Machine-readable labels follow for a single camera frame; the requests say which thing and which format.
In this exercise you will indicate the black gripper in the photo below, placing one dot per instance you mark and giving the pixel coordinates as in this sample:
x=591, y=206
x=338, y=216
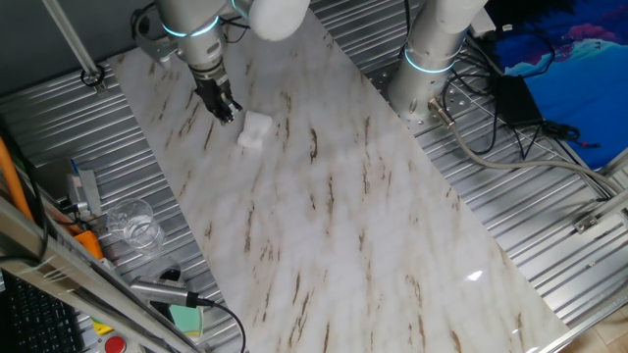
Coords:
x=212, y=90

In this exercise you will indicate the white cloth wipe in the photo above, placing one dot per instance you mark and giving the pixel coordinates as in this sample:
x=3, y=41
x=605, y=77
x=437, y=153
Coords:
x=254, y=131

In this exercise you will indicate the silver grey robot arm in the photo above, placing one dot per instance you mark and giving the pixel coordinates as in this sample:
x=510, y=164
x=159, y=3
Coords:
x=196, y=39

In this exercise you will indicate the green yellow sponge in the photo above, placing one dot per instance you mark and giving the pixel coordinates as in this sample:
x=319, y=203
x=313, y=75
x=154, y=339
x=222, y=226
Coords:
x=189, y=318

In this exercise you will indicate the marble pattern board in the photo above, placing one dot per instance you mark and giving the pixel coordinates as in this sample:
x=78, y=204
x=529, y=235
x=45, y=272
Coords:
x=319, y=220

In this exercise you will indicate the clear glass pitcher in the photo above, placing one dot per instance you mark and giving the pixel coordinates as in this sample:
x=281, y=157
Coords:
x=137, y=230

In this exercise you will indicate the thin aluminium pole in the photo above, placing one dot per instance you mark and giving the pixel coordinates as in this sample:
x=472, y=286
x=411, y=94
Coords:
x=73, y=41

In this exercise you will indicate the orange tube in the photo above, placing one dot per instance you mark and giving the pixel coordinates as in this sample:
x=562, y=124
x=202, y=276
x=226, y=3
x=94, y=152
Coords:
x=12, y=181

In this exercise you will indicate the red button grey box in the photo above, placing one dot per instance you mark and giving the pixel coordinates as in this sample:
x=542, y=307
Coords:
x=115, y=344

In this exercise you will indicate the white power strip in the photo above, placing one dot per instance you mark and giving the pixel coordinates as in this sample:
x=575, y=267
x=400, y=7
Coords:
x=483, y=24

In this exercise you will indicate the black keyboard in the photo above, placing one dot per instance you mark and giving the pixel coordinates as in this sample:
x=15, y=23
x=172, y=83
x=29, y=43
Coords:
x=39, y=323

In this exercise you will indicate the black power adapter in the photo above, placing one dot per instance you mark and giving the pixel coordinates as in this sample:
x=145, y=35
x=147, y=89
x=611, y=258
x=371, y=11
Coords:
x=517, y=100

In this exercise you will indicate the blue poster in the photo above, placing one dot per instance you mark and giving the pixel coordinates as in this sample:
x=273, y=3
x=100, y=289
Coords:
x=589, y=88

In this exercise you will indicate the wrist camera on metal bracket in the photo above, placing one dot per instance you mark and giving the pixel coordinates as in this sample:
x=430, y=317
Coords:
x=152, y=46

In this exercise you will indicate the silver camera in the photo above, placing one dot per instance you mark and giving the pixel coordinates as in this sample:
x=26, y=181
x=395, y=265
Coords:
x=157, y=290

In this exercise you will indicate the aluminium frame beam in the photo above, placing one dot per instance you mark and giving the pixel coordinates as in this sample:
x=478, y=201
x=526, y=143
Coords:
x=64, y=269

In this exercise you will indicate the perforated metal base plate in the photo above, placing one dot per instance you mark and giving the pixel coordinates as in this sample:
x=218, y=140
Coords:
x=458, y=100

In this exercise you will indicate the metal corner bracket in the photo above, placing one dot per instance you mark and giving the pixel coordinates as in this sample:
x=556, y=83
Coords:
x=586, y=224

